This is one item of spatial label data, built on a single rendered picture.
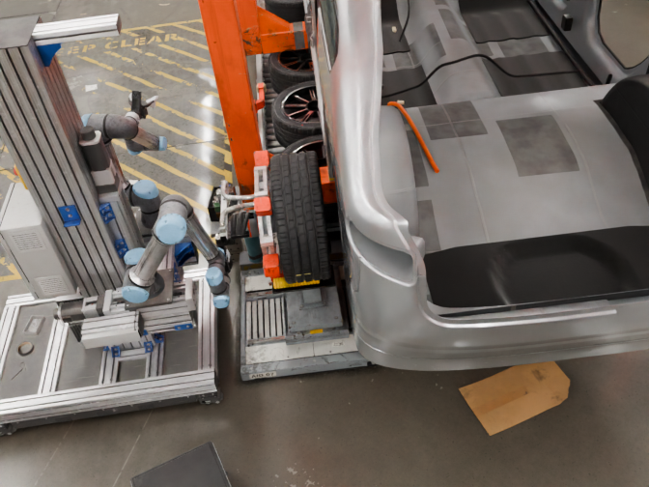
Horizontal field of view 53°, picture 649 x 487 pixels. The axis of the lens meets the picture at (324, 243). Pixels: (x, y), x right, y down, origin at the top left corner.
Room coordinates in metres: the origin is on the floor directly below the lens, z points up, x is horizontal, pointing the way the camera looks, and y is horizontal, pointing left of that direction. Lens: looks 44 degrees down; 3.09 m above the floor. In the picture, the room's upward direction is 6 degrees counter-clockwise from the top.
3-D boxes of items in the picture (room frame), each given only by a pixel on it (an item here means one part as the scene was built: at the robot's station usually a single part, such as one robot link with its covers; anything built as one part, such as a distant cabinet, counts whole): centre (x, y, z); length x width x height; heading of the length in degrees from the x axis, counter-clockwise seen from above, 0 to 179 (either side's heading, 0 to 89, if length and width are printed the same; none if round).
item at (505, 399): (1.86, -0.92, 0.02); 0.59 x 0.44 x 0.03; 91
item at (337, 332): (2.54, 0.10, 0.13); 0.50 x 0.36 x 0.10; 1
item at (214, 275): (2.06, 0.50, 0.95); 0.11 x 0.08 x 0.11; 0
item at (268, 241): (2.51, 0.27, 0.85); 0.54 x 0.07 x 0.54; 1
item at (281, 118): (4.12, -0.05, 0.39); 0.66 x 0.66 x 0.24
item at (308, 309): (2.51, 0.10, 0.32); 0.40 x 0.30 x 0.28; 1
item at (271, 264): (2.19, 0.26, 0.85); 0.09 x 0.08 x 0.07; 1
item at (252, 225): (2.51, 0.34, 0.85); 0.21 x 0.14 x 0.14; 91
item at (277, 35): (4.98, 0.06, 0.69); 0.52 x 0.17 x 0.35; 91
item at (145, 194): (2.66, 0.89, 0.98); 0.13 x 0.12 x 0.14; 78
